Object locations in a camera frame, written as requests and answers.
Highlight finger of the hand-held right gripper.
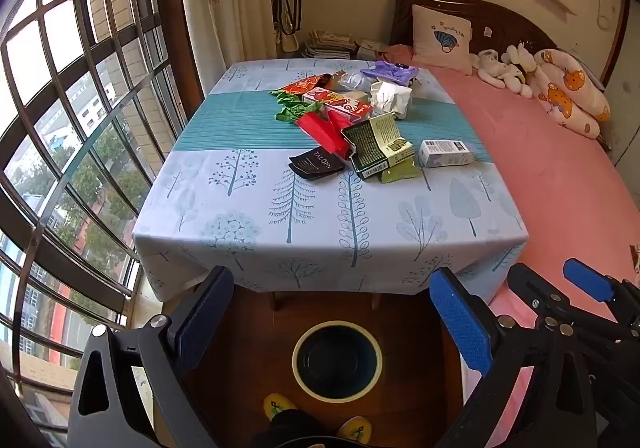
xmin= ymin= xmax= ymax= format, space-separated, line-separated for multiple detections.
xmin=562 ymin=258 xmax=640 ymax=315
xmin=506 ymin=262 xmax=640 ymax=345

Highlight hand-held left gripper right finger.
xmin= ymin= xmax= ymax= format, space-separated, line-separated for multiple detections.
xmin=429 ymin=267 xmax=601 ymax=448

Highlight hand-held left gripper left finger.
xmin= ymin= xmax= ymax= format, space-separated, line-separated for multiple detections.
xmin=67 ymin=265 xmax=236 ymax=448

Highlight round blue waste bin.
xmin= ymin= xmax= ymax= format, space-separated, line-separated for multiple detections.
xmin=291 ymin=321 xmax=383 ymax=403

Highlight small white box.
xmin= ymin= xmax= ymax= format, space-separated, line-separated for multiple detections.
xmin=418 ymin=139 xmax=473 ymax=169

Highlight green sachet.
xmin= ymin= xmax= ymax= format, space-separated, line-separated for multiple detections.
xmin=377 ymin=161 xmax=421 ymax=184

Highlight small black packet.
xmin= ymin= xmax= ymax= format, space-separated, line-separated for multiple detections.
xmin=288 ymin=147 xmax=346 ymax=182

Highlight dark green carton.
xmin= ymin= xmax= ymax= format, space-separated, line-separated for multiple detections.
xmin=341 ymin=112 xmax=416 ymax=180

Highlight red wrapper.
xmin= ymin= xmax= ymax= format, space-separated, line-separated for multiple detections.
xmin=296 ymin=112 xmax=351 ymax=160

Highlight white paper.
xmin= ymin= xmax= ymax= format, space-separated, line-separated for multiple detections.
xmin=370 ymin=81 xmax=413 ymax=120

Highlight green wrapper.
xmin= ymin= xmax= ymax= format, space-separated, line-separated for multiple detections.
xmin=270 ymin=88 xmax=321 ymax=124

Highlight pink red carton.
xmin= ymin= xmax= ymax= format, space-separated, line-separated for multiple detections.
xmin=302 ymin=87 xmax=375 ymax=129

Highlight orange snack packet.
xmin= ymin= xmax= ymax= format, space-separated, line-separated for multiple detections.
xmin=276 ymin=73 xmax=333 ymax=96

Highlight purple packet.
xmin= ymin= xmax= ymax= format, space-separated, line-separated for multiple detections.
xmin=361 ymin=61 xmax=420 ymax=85

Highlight clear plastic packaging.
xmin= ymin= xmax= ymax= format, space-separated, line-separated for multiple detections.
xmin=340 ymin=70 xmax=373 ymax=92

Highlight wooden table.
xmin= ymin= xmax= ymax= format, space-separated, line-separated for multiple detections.
xmin=269 ymin=292 xmax=381 ymax=313

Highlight pink bed sheet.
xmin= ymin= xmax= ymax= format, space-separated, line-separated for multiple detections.
xmin=387 ymin=44 xmax=640 ymax=448

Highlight yellow embroidered slipper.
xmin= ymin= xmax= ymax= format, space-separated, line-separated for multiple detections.
xmin=263 ymin=393 xmax=298 ymax=421
xmin=337 ymin=416 xmax=373 ymax=443

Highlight tree print tablecloth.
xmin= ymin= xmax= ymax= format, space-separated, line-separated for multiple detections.
xmin=131 ymin=59 xmax=530 ymax=303

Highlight person's dark trousers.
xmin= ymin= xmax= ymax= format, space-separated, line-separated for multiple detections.
xmin=250 ymin=409 xmax=351 ymax=448

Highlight cream wardrobe door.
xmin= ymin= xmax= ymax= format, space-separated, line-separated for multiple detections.
xmin=597 ymin=0 xmax=640 ymax=169

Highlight bear print pillow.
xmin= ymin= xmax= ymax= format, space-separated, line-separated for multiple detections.
xmin=532 ymin=48 xmax=612 ymax=139

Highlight white plush toy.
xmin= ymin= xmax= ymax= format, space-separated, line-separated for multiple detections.
xmin=470 ymin=49 xmax=507 ymax=89
xmin=501 ymin=42 xmax=538 ymax=98

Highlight cream printed cushion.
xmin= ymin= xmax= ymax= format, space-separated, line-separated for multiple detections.
xmin=411 ymin=4 xmax=475 ymax=76

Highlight barred window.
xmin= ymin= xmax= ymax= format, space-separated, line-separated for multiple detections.
xmin=0 ymin=0 xmax=201 ymax=448

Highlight white printed box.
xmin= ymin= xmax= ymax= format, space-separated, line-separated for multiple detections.
xmin=356 ymin=39 xmax=391 ymax=60

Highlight dark wooden headboard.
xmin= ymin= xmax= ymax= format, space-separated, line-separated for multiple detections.
xmin=390 ymin=0 xmax=558 ymax=62

